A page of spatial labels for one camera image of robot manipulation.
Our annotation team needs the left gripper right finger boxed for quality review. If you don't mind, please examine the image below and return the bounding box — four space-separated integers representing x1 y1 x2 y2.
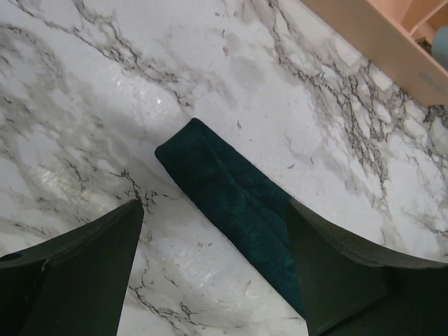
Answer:
286 201 447 335

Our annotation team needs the dark green tie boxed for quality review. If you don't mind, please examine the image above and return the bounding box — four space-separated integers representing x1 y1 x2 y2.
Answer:
155 118 305 315

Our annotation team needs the orange desk file organizer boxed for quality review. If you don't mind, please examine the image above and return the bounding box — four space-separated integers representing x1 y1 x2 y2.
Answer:
304 1 447 106

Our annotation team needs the light blue eraser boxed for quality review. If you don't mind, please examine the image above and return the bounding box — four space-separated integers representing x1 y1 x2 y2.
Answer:
431 26 448 68

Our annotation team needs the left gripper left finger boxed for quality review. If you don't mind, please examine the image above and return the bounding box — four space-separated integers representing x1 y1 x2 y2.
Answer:
1 199 144 335

